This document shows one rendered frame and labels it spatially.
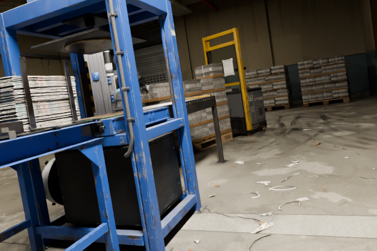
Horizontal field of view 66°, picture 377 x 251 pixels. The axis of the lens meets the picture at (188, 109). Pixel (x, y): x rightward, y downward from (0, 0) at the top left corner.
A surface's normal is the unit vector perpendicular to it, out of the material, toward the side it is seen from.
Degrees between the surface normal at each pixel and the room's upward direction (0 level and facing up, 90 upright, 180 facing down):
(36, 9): 90
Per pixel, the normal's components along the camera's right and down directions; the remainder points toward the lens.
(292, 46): -0.38, 0.11
